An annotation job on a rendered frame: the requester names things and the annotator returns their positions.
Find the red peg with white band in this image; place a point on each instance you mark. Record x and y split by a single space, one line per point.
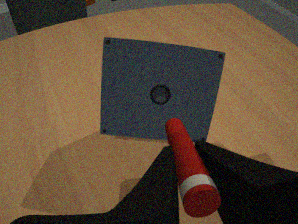
198 193

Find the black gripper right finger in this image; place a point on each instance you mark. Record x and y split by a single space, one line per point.
251 192

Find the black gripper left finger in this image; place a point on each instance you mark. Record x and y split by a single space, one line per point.
154 200

